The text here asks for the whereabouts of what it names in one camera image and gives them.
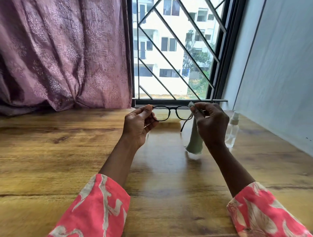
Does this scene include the pale green cleaning cloth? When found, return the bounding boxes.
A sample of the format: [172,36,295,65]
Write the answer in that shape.
[185,101,205,155]

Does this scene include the clear plastic spray bottle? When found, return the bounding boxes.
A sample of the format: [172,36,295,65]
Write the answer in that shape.
[224,111,240,148]

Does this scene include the person's right forearm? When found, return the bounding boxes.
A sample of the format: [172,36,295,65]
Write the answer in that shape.
[205,143,313,237]

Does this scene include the person's right hand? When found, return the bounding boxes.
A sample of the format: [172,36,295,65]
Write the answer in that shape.
[190,102,230,148]

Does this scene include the black window frame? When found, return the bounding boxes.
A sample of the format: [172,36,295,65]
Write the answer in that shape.
[127,0,247,108]

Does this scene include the mauve patterned curtain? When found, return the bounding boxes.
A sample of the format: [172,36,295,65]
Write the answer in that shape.
[0,0,133,117]

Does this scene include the white apartment building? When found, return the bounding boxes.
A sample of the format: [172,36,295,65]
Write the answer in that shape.
[132,0,224,96]

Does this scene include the green tree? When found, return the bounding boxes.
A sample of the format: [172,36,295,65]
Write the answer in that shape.
[183,30,217,99]

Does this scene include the person's left forearm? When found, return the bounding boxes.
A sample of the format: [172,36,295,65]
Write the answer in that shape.
[47,137,147,237]

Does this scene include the black metal window grille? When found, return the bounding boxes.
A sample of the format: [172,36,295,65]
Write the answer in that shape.
[136,0,228,102]

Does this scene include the black framed eyeglasses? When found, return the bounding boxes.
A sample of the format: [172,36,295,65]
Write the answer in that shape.
[146,105,206,132]

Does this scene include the person's left hand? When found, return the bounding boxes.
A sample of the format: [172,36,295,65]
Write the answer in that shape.
[122,104,159,149]

